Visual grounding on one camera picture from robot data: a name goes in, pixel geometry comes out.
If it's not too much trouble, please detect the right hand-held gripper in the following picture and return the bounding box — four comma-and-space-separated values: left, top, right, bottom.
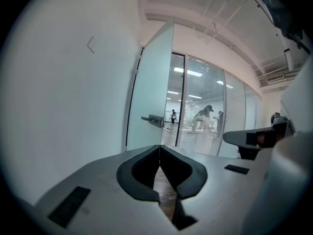
223, 112, 296, 160

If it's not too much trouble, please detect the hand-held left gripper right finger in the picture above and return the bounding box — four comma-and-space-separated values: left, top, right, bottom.
159, 144, 268, 235

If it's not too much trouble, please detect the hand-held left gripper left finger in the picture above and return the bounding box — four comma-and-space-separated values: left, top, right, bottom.
14, 144, 178, 235

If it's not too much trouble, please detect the grey metal door handle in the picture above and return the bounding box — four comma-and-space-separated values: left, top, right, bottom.
141, 114, 165, 128

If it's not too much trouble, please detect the frosted glass door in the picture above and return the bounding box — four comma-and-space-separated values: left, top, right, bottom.
125, 22, 175, 153

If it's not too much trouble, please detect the frosted glass partition panel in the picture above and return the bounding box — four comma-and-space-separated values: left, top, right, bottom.
224, 71, 264, 132

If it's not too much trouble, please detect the glass partition with blinds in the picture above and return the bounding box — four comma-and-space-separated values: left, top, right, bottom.
179, 55, 226, 156

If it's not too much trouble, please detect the ceiling air vent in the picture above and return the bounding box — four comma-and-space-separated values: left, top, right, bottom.
265, 73, 286, 84

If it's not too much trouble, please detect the hanging linear ceiling light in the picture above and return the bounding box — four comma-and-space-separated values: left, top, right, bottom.
283, 48, 294, 73

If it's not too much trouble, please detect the hanging ceiling metal frame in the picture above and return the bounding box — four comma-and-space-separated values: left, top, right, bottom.
200, 0, 243, 45

